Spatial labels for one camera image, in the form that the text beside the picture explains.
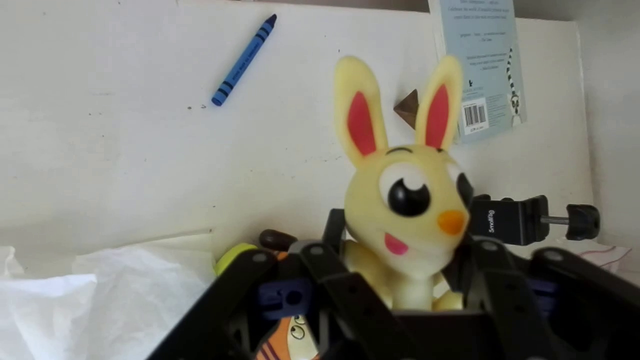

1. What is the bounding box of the yellow plush bunny toy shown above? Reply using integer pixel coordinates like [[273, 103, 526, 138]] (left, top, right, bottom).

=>
[[331, 55, 478, 314]]

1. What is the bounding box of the blue marker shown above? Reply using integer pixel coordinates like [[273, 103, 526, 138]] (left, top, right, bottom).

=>
[[209, 13, 279, 110]]

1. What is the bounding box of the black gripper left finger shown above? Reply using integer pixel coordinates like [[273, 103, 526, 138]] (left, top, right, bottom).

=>
[[319, 207, 350, 255]]

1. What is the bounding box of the black table clamp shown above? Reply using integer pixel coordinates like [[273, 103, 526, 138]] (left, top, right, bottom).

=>
[[467, 192, 602, 248]]

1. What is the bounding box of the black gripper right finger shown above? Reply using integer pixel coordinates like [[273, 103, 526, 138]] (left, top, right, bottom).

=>
[[458, 228, 496, 287]]

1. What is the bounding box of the light blue book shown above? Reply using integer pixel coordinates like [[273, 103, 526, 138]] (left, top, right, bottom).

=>
[[435, 0, 530, 146]]

